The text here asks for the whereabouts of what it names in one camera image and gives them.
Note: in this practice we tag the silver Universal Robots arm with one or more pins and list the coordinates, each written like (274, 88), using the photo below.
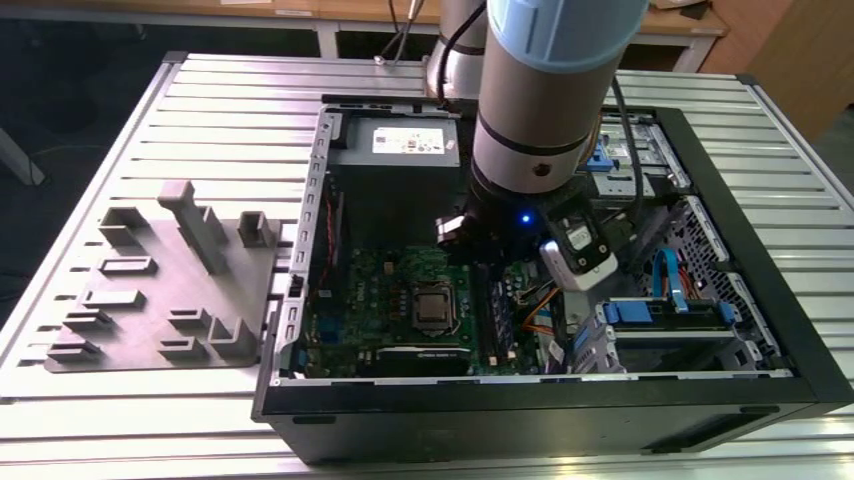
(534, 125)

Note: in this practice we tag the black RAM slot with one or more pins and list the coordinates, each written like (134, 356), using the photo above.
(483, 315)

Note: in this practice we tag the grey power supply unit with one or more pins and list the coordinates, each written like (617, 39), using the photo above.
(394, 200)

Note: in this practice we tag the silver CPU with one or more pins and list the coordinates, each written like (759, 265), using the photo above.
(435, 306)

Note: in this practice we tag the blue plastic disk carrier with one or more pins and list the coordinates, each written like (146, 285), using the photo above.
(601, 160)

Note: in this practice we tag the green motherboard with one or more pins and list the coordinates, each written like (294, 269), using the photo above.
(374, 280)

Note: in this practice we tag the CPU socket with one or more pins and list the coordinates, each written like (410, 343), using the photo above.
(434, 328)

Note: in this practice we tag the hard disk in blue carrier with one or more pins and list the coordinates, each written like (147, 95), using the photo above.
(627, 312)

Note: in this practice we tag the metal disk bay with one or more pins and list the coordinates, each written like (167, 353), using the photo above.
(674, 338)
(661, 150)

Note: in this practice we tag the black graphics card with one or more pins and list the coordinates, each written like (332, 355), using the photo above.
(420, 359)

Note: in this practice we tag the blue motherboard connector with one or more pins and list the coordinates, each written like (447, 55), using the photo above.
(330, 332)

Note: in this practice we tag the black PC case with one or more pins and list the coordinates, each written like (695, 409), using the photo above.
(467, 430)

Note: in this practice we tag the grey parts rack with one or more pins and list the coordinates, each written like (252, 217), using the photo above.
(167, 280)

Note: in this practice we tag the brown wooden cabinet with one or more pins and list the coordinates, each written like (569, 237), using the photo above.
(801, 50)

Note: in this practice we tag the grey furniture leg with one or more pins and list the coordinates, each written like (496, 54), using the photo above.
(23, 160)

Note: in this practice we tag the small silver wrist camera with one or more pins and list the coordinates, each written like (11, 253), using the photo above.
(448, 231)

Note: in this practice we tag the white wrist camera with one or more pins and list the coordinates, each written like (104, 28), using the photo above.
(581, 272)

